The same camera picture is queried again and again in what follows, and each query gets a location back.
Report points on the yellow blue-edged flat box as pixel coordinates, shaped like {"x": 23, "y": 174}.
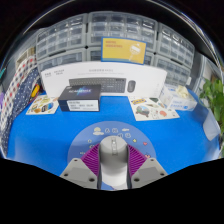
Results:
{"x": 116, "y": 50}

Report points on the round blue bunny mouse pad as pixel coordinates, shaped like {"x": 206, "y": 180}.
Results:
{"x": 83, "y": 140}

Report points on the small black product box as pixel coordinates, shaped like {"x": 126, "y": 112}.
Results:
{"x": 80, "y": 95}

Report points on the small colourful sticker sheet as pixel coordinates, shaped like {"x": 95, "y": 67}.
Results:
{"x": 41, "y": 105}

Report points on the white keyboard mouse packaging box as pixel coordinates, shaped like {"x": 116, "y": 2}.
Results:
{"x": 100, "y": 70}

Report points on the grey white computer mouse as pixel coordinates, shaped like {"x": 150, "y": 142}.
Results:
{"x": 113, "y": 166}

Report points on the white blue disposable glove box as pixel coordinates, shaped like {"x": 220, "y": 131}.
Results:
{"x": 173, "y": 100}

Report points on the navy cloth with white dots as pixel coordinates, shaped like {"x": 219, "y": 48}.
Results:
{"x": 20, "y": 108}

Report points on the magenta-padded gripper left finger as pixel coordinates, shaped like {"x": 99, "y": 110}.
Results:
{"x": 78, "y": 173}

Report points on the white cloth with red dots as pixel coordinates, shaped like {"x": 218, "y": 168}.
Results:
{"x": 13, "y": 90}

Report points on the large white sticker sheet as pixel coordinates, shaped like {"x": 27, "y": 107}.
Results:
{"x": 150, "y": 110}

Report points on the green plant in white pot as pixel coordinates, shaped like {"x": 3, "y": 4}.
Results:
{"x": 211, "y": 93}

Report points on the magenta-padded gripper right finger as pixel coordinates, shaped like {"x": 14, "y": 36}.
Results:
{"x": 148, "y": 173}

